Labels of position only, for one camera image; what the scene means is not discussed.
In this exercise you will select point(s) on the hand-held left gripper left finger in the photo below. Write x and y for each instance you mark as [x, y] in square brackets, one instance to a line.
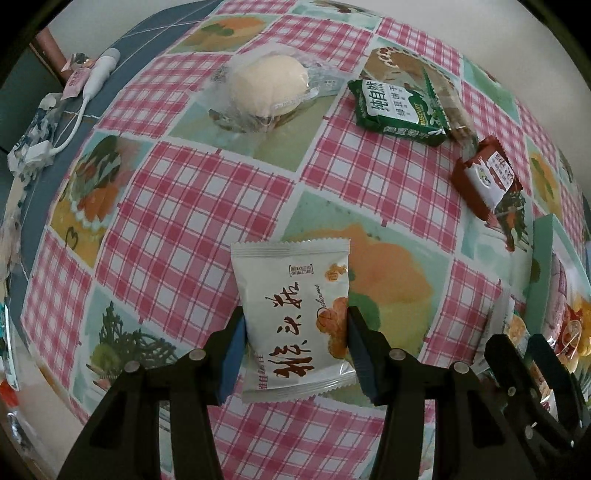
[230, 364]

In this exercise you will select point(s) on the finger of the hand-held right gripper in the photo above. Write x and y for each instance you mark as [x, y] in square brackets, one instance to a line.
[554, 374]
[508, 364]

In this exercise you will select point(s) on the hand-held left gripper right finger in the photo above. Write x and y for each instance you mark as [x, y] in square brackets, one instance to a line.
[364, 369]

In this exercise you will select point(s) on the white and green snack packet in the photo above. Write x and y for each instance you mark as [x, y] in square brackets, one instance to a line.
[515, 328]

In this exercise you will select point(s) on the red snack packet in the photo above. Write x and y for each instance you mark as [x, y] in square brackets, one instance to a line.
[575, 325]

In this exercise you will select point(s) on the white packet with orange print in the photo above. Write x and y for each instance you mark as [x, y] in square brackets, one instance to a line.
[295, 314]

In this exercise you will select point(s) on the teal shallow cardboard tray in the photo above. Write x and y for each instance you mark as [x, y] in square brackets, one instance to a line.
[545, 277]

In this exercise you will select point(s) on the brown and white snack packet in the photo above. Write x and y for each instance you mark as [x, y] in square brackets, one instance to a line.
[485, 177]

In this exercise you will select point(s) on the clear brown biscuit pack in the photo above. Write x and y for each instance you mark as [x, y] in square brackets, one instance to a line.
[457, 110]

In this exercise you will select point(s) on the green biscuit packet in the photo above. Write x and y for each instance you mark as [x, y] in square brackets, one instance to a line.
[397, 110]

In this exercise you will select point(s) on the white bun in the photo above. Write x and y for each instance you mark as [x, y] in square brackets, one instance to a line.
[270, 85]

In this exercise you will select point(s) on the checkered cake print tablecloth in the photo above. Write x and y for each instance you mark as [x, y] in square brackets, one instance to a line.
[184, 207]

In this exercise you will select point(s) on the floral patterned cloth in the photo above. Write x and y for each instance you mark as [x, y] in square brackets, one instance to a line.
[34, 129]

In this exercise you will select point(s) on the small pink sachet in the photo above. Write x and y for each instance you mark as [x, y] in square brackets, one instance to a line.
[76, 78]

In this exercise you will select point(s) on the brown wooden board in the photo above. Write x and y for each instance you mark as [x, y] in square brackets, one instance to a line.
[48, 53]

